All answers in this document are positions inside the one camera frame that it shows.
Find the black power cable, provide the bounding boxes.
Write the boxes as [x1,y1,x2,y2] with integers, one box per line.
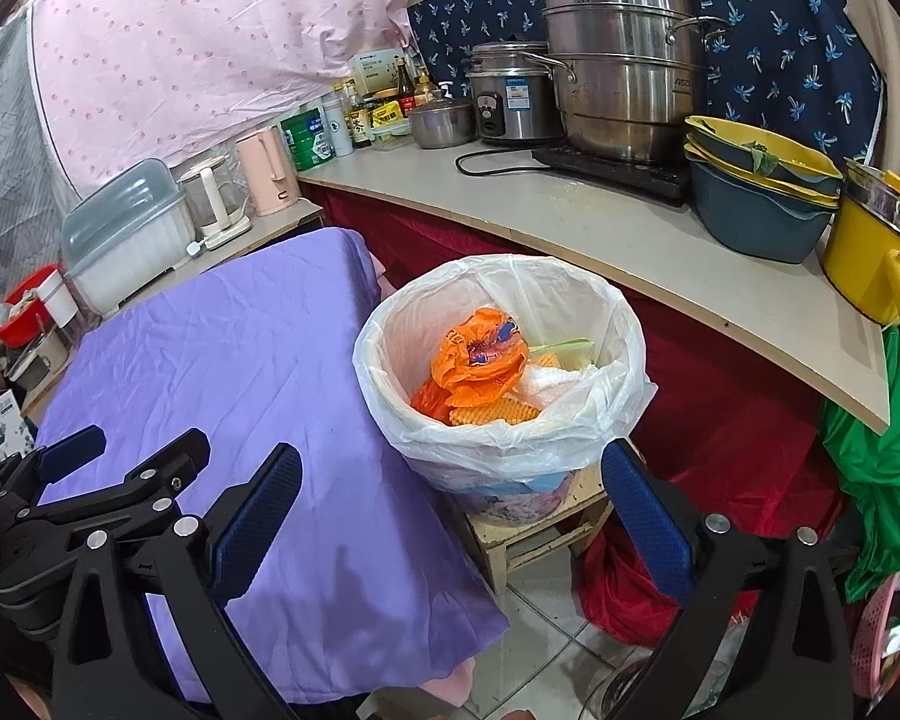
[453,145,550,179]

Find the white lined trash bin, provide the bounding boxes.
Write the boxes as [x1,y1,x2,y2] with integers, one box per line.
[352,255,656,523]

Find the large orange foam net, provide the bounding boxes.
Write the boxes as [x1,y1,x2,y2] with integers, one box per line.
[448,397,541,426]

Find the purple tablecloth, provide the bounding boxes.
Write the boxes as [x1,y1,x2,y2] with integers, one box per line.
[37,227,509,706]

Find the large stainless steamer pot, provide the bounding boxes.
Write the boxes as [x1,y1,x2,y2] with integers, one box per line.
[526,0,731,163]

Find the white crumpled tissue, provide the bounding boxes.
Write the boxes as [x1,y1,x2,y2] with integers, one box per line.
[509,364,595,411]

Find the blue patterned cloth backdrop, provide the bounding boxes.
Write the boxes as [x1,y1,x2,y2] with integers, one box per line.
[408,0,884,164]

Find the dark sauce bottle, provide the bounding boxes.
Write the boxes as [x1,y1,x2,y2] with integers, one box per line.
[343,78,372,148]

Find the teal and yellow stacked basins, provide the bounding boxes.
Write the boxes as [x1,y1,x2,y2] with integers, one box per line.
[683,115,844,265]

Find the yellow electric pot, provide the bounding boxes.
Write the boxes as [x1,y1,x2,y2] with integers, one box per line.
[821,160,900,327]

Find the orange printed plastic bag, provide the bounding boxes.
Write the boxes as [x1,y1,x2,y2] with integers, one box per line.
[411,307,528,426]

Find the white box on shelf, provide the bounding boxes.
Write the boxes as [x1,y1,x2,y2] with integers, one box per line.
[349,49,404,96]

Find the small wooden stool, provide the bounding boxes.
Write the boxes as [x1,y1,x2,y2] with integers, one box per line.
[455,465,613,596]

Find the small steel lidded pot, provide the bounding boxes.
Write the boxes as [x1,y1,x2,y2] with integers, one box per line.
[409,98,478,149]

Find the pink perforated basket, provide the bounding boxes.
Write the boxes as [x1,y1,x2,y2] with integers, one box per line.
[850,572,900,699]

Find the plastic dish drainer box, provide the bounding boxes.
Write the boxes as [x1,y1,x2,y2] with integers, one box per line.
[61,158,196,317]

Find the white glass kettle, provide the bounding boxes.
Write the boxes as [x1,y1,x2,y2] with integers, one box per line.
[178,156,251,250]

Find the pink electric kettle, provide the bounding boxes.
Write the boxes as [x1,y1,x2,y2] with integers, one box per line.
[235,127,301,216]

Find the green plastic bag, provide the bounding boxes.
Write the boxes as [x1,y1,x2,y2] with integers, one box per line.
[818,327,900,601]

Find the yellow oil bottle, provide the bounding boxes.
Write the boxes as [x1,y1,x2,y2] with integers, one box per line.
[414,73,437,106]

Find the black induction cooktop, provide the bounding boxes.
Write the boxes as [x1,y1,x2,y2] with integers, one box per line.
[532,145,692,208]

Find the yellow labelled jar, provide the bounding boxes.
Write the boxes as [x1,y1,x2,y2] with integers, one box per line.
[370,99,406,130]

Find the red plastic basket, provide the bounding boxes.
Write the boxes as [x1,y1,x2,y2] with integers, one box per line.
[0,265,56,349]

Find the pink dotted curtain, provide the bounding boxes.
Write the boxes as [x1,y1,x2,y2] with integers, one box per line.
[34,0,409,193]

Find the silver rice cooker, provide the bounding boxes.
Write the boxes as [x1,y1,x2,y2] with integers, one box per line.
[468,41,564,145]

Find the green tin can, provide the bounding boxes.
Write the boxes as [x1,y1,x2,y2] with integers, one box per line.
[279,107,334,172]

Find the white slim bottle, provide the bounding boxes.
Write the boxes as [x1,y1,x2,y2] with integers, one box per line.
[322,93,354,158]

